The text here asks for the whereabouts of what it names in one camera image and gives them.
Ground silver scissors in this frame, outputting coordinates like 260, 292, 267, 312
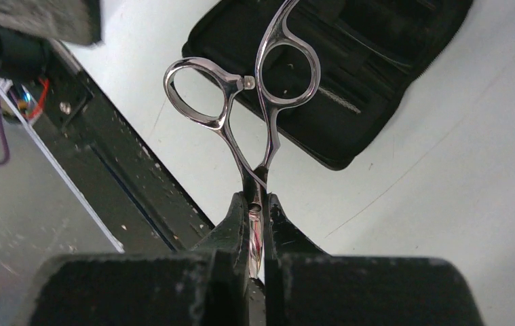
162, 1, 321, 278

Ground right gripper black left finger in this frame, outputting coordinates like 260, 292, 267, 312
194, 192, 249, 325

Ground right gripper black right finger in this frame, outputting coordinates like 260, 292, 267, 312
263, 194, 325, 325

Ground black zippered tool case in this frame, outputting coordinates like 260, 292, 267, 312
182, 1, 474, 170

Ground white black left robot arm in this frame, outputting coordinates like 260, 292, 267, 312
0, 1, 102, 82

